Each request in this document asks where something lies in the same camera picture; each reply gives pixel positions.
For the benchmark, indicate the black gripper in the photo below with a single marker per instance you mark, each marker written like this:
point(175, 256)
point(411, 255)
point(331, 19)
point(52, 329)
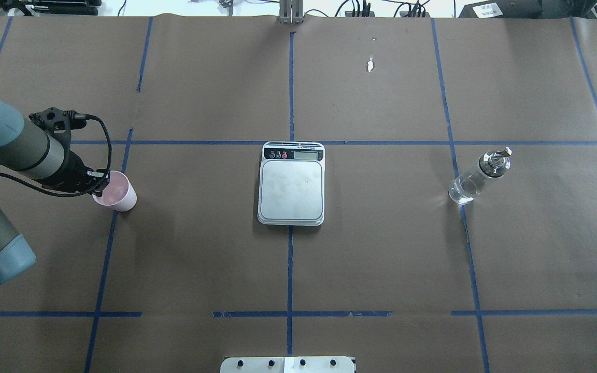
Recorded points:
point(73, 172)

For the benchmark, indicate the glass sauce dispenser bottle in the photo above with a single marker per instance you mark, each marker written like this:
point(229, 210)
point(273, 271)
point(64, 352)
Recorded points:
point(490, 166)

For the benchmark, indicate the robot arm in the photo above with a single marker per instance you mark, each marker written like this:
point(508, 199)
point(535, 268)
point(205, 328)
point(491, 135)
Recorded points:
point(35, 152)

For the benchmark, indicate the digital kitchen scale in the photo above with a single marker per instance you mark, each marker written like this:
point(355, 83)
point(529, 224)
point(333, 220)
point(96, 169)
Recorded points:
point(292, 184)

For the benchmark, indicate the aluminium frame post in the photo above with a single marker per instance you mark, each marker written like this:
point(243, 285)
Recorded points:
point(291, 12)

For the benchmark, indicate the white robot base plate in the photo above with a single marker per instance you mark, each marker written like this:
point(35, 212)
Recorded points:
point(338, 363)

